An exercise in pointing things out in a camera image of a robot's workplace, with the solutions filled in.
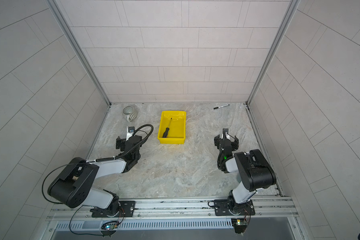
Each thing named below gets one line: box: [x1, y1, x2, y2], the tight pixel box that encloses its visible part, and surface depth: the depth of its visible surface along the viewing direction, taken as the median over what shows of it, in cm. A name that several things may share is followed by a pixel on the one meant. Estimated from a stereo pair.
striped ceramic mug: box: [122, 105, 138, 122], surface depth 104 cm
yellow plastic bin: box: [157, 110, 187, 145], surface depth 103 cm
